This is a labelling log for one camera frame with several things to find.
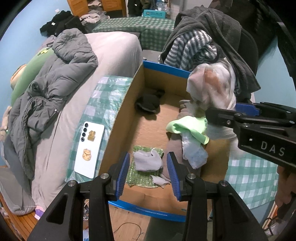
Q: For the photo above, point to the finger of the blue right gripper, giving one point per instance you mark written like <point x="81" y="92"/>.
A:
<point x="247" y="109"/>

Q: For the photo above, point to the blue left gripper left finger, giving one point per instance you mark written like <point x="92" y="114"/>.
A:
<point x="121" y="174"/>

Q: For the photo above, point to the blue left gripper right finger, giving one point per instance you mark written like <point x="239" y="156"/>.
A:
<point x="175" y="174"/>

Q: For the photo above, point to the green glitter sponge cloth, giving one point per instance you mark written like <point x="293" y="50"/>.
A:
<point x="139" y="178"/>

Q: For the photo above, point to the grey sock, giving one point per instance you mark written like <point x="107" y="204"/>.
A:
<point x="147" y="161"/>

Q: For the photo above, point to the white patterned cloth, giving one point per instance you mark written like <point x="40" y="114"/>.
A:
<point x="212" y="86"/>

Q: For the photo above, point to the light green sock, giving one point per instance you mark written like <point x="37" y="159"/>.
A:
<point x="196" y="126"/>

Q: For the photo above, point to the black sock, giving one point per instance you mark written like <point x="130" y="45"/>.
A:
<point x="149" y="103"/>

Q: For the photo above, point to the person's right hand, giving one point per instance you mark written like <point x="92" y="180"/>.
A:
<point x="286" y="186"/>

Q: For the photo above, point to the white smartphone with stickers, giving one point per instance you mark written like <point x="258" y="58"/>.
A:
<point x="88" y="149"/>

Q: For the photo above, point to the blue cardboard box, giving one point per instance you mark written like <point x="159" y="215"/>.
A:
<point x="132" y="128"/>

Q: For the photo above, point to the green checkered plastic tablecloth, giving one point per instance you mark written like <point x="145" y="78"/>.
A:
<point x="254" y="178"/>

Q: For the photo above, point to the dark grey fleece jacket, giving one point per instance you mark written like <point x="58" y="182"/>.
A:
<point x="214" y="22"/>

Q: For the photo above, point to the striped grey sweater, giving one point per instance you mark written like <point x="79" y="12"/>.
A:
<point x="191" y="49"/>

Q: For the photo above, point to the grey bed mattress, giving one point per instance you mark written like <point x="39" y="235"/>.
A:
<point x="118" y="54"/>

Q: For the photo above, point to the grey puffer jacket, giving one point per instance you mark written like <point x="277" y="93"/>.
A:
<point x="71" y="62"/>

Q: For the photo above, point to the green plush toy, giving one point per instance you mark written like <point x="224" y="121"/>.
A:
<point x="26" y="73"/>

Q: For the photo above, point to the black clothes pile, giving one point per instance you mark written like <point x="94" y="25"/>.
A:
<point x="60" y="22"/>

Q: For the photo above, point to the wooden cabinet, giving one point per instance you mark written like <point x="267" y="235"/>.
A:
<point x="82" y="7"/>

